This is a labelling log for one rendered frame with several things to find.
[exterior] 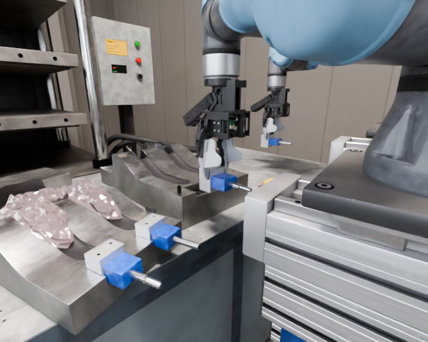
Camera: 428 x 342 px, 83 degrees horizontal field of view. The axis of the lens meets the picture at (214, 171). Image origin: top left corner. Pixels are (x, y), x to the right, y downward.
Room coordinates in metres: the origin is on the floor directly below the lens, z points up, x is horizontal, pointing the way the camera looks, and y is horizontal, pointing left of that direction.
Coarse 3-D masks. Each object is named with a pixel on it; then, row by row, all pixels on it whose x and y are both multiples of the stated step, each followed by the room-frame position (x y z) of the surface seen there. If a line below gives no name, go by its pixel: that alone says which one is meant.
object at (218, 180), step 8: (200, 168) 0.54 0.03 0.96; (216, 168) 0.54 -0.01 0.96; (224, 168) 0.55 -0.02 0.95; (200, 176) 0.54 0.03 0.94; (216, 176) 0.52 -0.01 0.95; (224, 176) 0.52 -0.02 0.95; (232, 176) 0.52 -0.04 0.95; (200, 184) 0.54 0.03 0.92; (208, 184) 0.52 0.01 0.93; (216, 184) 0.51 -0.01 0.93; (224, 184) 0.49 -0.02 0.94; (232, 184) 0.50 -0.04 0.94; (240, 184) 0.49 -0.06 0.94; (208, 192) 0.52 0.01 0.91
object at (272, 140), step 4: (268, 136) 1.04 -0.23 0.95; (272, 136) 1.07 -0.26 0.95; (264, 140) 1.05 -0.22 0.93; (268, 140) 1.04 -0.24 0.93; (272, 140) 1.03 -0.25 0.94; (276, 140) 1.02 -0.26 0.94; (280, 140) 1.03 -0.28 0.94; (264, 144) 1.05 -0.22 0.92; (268, 144) 1.04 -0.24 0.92; (272, 144) 1.03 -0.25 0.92; (276, 144) 1.02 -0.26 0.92; (280, 144) 1.04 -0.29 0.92; (288, 144) 1.00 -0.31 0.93
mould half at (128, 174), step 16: (176, 144) 0.97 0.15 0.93; (112, 160) 0.80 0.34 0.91; (128, 160) 0.75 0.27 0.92; (160, 160) 0.80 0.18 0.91; (192, 160) 0.86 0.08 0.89; (112, 176) 0.81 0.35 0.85; (128, 176) 0.72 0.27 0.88; (144, 176) 0.70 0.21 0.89; (176, 176) 0.70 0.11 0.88; (192, 176) 0.69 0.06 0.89; (240, 176) 0.69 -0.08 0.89; (128, 192) 0.73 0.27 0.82; (144, 192) 0.66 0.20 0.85; (160, 192) 0.60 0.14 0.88; (176, 192) 0.56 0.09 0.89; (192, 192) 0.56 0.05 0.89; (224, 192) 0.64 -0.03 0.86; (240, 192) 0.69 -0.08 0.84; (160, 208) 0.60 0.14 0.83; (176, 208) 0.55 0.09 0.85; (192, 208) 0.56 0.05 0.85; (208, 208) 0.59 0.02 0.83; (224, 208) 0.64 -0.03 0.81; (192, 224) 0.55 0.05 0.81
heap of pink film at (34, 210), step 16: (32, 192) 0.55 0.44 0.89; (48, 192) 0.55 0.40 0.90; (64, 192) 0.53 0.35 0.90; (80, 192) 0.51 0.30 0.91; (96, 192) 0.52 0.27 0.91; (16, 208) 0.43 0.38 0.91; (32, 208) 0.42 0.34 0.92; (48, 208) 0.43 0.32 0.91; (96, 208) 0.48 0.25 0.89; (112, 208) 0.49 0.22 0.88; (32, 224) 0.39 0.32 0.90; (48, 224) 0.40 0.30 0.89; (64, 224) 0.41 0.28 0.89; (48, 240) 0.38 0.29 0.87; (64, 240) 0.39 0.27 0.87
